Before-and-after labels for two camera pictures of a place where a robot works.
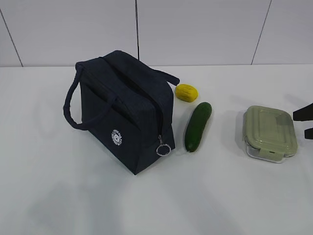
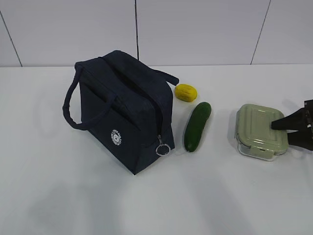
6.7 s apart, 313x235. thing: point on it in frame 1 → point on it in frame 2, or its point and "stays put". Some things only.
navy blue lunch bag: x=126 y=107 stays put
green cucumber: x=196 y=125 stays put
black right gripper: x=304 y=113 → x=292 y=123
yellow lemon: x=186 y=92 stays put
